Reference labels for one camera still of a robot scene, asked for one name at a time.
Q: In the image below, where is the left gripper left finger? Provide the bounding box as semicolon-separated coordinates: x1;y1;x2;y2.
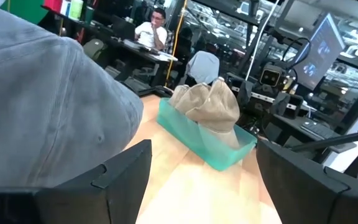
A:
54;139;152;224

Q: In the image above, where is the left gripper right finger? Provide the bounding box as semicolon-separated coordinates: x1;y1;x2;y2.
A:
256;141;358;224

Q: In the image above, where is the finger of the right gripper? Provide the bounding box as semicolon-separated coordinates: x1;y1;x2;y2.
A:
237;80;256;110
272;92;304;119

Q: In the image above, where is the grey-blue baseball cap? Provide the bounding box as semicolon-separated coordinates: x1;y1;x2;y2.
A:
0;4;145;189

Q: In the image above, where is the dark grey desk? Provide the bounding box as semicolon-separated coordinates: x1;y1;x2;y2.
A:
270;113;358;153

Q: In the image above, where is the black keyboard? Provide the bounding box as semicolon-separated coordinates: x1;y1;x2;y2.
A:
300;120;335;141

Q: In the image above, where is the chair with grey cover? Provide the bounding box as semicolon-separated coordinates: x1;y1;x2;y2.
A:
186;50;221;85

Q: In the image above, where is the large computer monitor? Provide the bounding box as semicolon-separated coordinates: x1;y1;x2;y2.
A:
293;12;346;91

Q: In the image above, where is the green translucent plastic bin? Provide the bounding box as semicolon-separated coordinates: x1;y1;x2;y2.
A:
156;98;259;172

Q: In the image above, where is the person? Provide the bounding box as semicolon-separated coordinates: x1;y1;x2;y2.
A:
134;7;169;52

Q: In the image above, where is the black office desk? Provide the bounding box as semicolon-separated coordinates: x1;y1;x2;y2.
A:
103;35;180;94

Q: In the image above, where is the olive backpack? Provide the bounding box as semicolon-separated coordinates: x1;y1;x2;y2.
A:
82;39;105;60

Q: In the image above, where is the black laptop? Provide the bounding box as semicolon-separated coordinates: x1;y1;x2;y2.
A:
112;17;136;40

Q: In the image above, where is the red box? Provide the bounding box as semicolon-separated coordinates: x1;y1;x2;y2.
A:
44;0;63;12

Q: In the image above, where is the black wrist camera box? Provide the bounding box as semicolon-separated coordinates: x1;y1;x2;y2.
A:
259;63;285;88

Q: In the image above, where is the white cable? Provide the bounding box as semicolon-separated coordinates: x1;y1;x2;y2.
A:
246;0;281;82

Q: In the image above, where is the black aluminium table frame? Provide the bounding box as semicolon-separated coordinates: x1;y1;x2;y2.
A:
289;126;358;180

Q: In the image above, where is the yellow extension cable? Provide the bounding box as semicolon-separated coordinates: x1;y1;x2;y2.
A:
165;0;188;88

